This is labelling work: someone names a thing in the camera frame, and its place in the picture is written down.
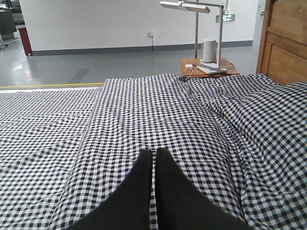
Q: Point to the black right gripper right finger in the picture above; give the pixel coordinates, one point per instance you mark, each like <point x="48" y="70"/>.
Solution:
<point x="180" y="206"/>

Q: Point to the black white checkered quilt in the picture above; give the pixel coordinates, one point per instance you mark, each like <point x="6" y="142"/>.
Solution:
<point x="242" y="141"/>

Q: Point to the checkered bed sheet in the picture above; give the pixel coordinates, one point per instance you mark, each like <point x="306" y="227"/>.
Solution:
<point x="41" y="130"/>

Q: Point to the wooden nightstand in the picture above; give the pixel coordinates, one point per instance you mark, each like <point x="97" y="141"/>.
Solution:
<point x="196" y="73"/>

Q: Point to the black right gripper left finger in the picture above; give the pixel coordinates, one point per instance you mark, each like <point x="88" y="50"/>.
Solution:
<point x="128" y="207"/>

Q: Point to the green exit sign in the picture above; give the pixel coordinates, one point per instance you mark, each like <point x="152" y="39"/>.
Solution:
<point x="228" y="18"/>

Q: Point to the red cabinet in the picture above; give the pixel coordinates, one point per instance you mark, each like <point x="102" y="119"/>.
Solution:
<point x="25" y="41"/>

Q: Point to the white power adapter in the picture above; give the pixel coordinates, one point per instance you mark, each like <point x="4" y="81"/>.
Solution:
<point x="189" y="67"/>

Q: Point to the wooden headboard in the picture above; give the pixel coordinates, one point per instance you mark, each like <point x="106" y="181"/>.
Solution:
<point x="283" y="45"/>

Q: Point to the white cylindrical speaker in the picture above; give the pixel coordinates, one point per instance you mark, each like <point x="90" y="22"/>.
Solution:
<point x="208" y="50"/>

